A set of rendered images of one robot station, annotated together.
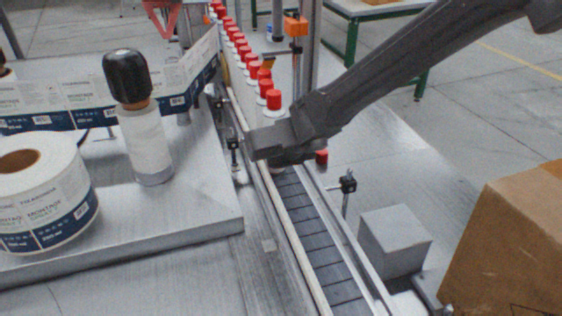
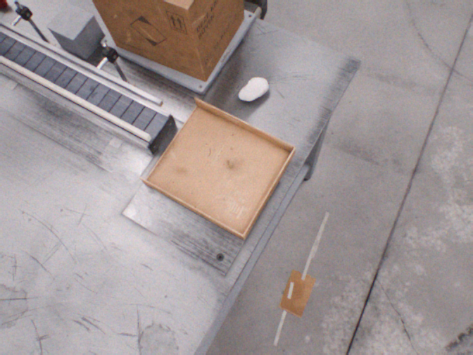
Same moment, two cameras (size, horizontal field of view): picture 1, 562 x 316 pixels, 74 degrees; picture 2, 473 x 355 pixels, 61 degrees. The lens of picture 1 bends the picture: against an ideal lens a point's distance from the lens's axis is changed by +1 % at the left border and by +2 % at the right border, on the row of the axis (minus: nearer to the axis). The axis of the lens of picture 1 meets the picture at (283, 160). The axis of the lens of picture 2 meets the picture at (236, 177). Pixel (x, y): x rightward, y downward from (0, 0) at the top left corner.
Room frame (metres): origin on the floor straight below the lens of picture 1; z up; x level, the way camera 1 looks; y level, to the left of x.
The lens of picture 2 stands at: (-0.47, -0.07, 1.77)
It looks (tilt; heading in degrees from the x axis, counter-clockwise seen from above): 69 degrees down; 329
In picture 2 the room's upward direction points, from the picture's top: 11 degrees counter-clockwise
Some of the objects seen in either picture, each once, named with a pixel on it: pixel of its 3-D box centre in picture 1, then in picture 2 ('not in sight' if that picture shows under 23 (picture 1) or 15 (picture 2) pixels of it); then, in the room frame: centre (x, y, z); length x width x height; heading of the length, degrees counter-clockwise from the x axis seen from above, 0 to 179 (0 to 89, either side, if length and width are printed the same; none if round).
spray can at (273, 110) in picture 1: (274, 132); not in sight; (0.70, 0.02, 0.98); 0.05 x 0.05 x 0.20
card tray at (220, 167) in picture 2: not in sight; (218, 165); (-0.11, -0.24, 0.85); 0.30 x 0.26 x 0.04; 18
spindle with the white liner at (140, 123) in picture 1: (140, 119); not in sight; (0.68, 0.31, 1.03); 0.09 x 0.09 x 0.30
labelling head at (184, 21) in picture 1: (198, 39); not in sight; (1.21, 0.28, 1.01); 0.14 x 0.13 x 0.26; 18
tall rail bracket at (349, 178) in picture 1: (335, 202); (27, 29); (0.55, -0.11, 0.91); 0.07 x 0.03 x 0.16; 108
